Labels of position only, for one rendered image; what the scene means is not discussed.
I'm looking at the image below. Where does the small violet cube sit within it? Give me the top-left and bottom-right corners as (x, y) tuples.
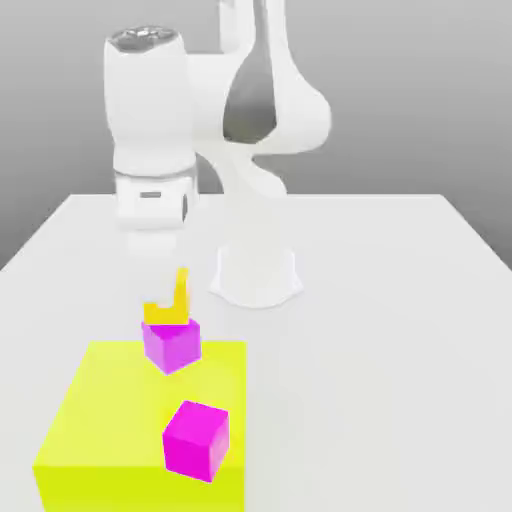
(140, 317), (202, 377)

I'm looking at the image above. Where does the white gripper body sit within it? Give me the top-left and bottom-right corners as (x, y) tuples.
(126, 230), (180, 264)

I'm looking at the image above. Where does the large lime yellow box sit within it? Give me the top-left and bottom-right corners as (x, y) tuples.
(32, 339), (248, 512)

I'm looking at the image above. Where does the small magenta cube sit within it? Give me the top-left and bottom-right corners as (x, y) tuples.
(161, 399), (231, 485)

